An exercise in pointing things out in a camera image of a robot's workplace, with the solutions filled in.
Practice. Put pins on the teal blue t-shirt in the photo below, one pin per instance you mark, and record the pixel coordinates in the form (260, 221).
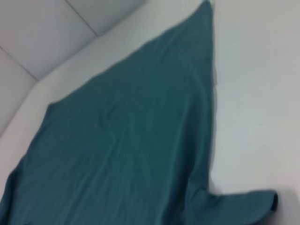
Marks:
(129, 140)

